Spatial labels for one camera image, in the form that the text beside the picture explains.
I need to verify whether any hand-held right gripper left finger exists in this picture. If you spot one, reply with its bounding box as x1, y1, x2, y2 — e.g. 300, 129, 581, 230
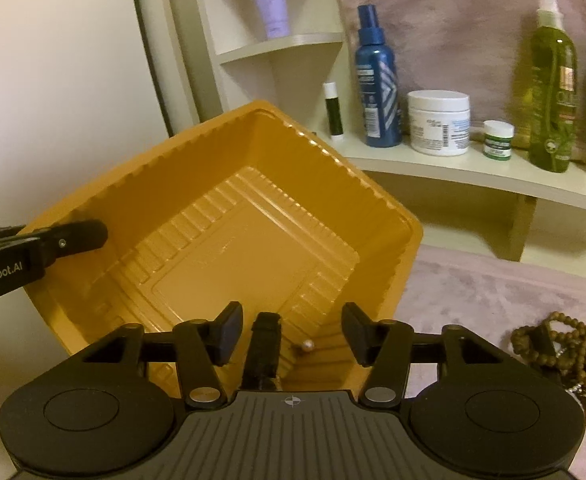
70, 301, 244, 408

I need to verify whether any white panel with black trim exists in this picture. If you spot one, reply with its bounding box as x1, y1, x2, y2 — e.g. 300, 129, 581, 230
0, 0, 174, 241

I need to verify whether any orange plastic tray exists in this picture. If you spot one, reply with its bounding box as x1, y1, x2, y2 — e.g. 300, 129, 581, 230
23, 100, 424, 396

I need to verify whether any cream wooden shelf unit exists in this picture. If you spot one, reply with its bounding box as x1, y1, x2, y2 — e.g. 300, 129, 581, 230
165, 0, 586, 262

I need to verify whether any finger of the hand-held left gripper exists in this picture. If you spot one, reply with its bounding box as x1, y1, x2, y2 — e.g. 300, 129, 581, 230
0, 220, 108, 266

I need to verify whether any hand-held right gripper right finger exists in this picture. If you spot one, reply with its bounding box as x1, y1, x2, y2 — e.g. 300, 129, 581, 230
340, 302, 508, 408

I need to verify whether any green spray bottle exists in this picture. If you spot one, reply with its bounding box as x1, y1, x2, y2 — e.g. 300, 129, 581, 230
528, 0, 578, 174

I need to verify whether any dark bead necklace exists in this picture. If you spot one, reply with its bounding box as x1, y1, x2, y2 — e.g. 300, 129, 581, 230
510, 311, 586, 416

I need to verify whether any small green-label jar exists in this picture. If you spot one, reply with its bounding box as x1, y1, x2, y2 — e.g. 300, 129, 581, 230
483, 120, 516, 162

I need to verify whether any white cream jar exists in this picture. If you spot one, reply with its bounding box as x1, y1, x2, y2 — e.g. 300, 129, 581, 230
406, 90, 472, 157

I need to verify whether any pink fleece blanket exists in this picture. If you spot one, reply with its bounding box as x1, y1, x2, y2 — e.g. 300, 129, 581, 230
333, 0, 586, 161
395, 245, 586, 461

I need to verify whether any blue spray bottle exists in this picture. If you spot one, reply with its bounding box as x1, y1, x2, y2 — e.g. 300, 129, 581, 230
355, 4, 402, 148

